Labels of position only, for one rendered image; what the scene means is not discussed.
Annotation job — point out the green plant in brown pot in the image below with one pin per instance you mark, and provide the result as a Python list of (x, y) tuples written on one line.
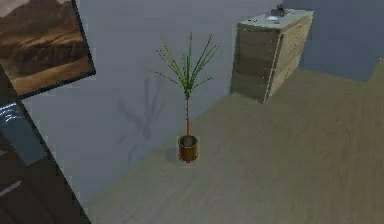
[(188, 100)]

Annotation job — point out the light wooden chest of drawers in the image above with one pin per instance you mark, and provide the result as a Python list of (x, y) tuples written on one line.
[(270, 56)]

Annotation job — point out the white dish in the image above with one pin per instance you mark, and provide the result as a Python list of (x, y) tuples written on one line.
[(272, 18)]

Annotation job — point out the small dark object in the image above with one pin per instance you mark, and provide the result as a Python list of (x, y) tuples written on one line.
[(279, 11)]

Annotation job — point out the framed brown landscape picture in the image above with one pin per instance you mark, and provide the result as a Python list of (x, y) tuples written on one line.
[(40, 46)]

